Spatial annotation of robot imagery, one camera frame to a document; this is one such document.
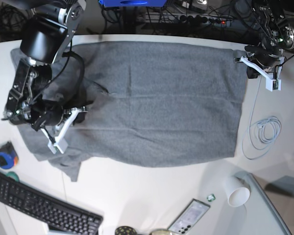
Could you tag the black power strip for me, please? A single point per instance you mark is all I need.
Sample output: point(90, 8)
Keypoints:
point(199, 20)

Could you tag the glass side table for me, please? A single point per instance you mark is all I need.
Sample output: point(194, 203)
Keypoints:
point(269, 209)

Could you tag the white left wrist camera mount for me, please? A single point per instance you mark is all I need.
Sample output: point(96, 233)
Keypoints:
point(273, 80)

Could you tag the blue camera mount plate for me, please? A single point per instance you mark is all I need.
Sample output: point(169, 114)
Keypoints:
point(124, 3)

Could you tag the black computer keyboard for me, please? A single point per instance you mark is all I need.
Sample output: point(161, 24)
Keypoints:
point(56, 213)

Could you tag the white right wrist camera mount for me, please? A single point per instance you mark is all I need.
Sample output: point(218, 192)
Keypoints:
point(58, 143)

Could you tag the small green white packet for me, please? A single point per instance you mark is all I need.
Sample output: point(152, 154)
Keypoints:
point(210, 197)

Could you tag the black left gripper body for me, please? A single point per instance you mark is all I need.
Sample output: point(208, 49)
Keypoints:
point(255, 55)

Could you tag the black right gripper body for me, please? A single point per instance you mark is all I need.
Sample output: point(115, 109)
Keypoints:
point(79, 103)

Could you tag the green tape roll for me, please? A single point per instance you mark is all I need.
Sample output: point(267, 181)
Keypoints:
point(13, 176)

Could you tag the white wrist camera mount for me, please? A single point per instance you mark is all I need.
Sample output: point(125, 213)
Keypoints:
point(273, 80)
point(58, 143)

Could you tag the grey t-shirt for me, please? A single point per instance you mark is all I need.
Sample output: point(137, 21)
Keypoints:
point(152, 105)

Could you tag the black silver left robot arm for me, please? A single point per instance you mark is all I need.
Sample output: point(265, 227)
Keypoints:
point(276, 35)

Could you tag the white paper cup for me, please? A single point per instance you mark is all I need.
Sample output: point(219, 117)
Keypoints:
point(237, 194)

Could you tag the olive round container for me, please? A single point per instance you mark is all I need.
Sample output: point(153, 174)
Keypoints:
point(161, 232)

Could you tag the black dotted round lid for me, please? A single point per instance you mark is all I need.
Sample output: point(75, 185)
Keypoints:
point(125, 230)

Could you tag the blue black tape measure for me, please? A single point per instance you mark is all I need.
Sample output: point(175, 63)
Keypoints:
point(8, 156)

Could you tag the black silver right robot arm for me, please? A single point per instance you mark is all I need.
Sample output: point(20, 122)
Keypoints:
point(45, 37)

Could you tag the smartphone with clear case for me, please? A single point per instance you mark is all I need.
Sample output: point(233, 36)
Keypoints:
point(194, 211)

